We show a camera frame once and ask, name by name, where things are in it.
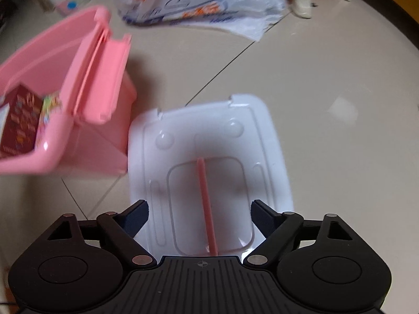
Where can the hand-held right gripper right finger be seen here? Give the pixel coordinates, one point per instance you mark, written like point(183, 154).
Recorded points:
point(263, 218)

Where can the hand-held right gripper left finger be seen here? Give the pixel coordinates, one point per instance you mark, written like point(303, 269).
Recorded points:
point(136, 218)

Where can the colourful cartoon carton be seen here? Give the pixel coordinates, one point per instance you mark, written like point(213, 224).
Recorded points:
point(49, 114)

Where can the pink plastic storage box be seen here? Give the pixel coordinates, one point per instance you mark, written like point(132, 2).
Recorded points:
point(88, 81)

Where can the dark red carton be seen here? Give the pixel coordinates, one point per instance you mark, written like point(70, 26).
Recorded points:
point(19, 121)

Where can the white printed plastic bag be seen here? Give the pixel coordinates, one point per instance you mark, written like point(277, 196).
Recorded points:
point(203, 0)

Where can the wooden furniture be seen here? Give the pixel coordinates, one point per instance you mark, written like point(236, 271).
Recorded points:
point(401, 19)

